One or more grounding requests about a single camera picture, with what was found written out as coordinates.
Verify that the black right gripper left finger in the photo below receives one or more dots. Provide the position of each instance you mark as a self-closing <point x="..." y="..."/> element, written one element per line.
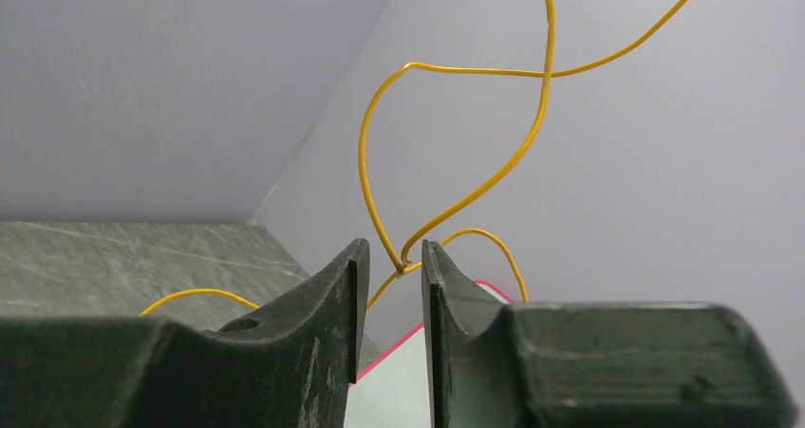
<point x="288" y="363"/>

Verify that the pink framed whiteboard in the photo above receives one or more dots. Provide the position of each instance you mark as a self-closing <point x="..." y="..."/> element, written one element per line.
<point x="390" y="381"/>

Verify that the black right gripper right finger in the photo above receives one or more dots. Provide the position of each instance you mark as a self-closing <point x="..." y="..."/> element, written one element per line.
<point x="617" y="364"/>

